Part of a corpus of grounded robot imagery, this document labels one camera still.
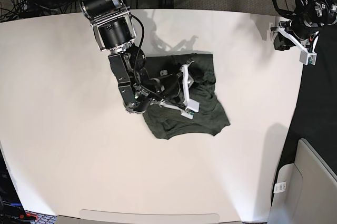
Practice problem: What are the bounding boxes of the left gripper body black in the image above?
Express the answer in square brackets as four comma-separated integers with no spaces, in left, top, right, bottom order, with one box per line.
[279,20,319,46]

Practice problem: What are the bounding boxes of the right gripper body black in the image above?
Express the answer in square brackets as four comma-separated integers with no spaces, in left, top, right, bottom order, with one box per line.
[152,70,184,105]

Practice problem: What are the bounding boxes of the dark green long-sleeve shirt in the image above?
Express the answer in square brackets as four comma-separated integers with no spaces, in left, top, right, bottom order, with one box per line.
[143,53,230,140]

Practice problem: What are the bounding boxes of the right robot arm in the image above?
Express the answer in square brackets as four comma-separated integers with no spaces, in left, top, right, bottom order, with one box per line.
[79,0,200,119]

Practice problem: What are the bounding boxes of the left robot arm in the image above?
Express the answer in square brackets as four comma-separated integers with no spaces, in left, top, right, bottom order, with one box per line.
[271,0,336,53]

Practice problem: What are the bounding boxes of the black cloth pile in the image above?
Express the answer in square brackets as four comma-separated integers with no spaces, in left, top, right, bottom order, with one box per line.
[271,22,337,203]

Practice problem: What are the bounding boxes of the grey plastic bin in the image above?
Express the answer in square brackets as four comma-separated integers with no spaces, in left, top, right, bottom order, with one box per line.
[267,139,336,223]

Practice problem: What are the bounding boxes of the grey tray edge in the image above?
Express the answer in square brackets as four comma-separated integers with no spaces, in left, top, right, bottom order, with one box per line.
[56,209,243,224]

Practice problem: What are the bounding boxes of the black box with label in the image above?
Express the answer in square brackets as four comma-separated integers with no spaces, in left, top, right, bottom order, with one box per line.
[1,153,24,223]

